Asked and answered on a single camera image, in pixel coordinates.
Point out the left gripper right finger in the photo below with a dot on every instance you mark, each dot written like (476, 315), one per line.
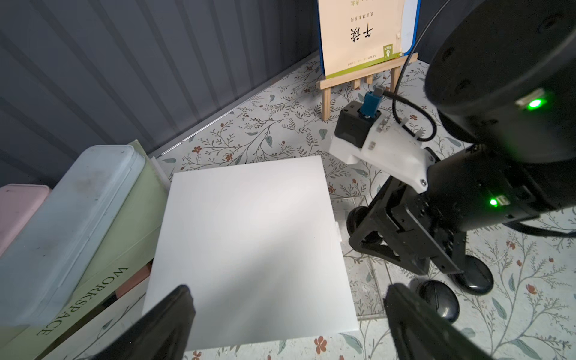
(419, 332)

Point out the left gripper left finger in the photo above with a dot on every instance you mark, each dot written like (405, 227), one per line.
(162, 333)

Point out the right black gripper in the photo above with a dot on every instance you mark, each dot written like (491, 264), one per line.
(472, 189)

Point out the black earphone case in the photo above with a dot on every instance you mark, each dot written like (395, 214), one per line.
(441, 298)
(355, 218)
(476, 278)

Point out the white drawer cabinet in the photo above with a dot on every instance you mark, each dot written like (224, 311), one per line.
(259, 249)

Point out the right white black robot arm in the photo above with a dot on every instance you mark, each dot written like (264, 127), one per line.
(503, 82)

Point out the green book box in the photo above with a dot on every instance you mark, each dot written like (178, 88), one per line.
(128, 246)

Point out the grey-blue pencil case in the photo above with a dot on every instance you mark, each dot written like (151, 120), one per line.
(44, 264)

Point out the wooden easel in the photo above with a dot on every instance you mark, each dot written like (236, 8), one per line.
(357, 77)

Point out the blue-framed whiteboard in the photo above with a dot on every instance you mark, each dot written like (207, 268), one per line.
(411, 27)

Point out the pink pencil case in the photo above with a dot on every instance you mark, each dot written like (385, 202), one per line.
(19, 202)

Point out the yellow booklet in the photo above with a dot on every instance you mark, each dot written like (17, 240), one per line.
(356, 57)

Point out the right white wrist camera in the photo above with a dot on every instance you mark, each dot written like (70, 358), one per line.
(363, 133)

